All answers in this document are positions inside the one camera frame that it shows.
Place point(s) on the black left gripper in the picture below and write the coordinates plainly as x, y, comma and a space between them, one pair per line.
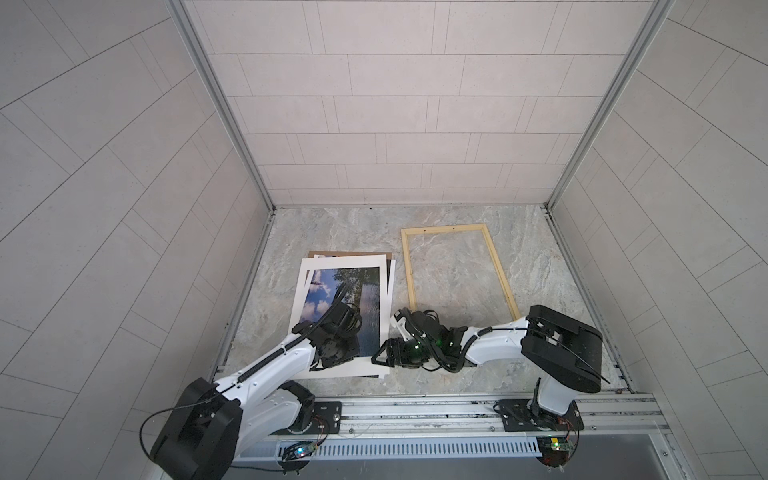
354, 347

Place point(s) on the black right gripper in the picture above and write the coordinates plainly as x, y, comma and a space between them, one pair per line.
389, 345

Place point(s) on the landscape photo print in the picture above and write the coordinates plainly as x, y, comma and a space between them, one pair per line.
359, 286

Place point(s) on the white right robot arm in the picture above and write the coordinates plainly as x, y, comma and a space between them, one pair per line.
568, 351

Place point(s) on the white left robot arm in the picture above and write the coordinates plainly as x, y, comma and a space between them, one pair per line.
214, 422

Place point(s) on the brown cardboard backing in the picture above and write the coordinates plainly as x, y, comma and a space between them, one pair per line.
335, 254

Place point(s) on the left green circuit board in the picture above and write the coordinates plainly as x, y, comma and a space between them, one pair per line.
297, 456

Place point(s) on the green circuit board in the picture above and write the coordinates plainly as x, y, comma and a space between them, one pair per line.
297, 456
555, 452

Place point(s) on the right green circuit board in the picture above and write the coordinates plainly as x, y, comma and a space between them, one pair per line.
555, 452

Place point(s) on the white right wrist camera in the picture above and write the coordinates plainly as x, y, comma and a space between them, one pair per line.
399, 323

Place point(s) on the light wooden picture frame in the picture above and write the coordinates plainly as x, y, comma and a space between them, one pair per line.
406, 233

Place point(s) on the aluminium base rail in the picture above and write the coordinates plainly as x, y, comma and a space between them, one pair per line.
451, 427

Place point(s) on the aluminium corner post left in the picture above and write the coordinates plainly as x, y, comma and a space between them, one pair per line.
183, 21

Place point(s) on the aluminium corner post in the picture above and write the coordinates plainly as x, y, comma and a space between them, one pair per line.
648, 30
183, 21

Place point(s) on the aluminium corner post right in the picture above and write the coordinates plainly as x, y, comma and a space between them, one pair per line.
648, 30

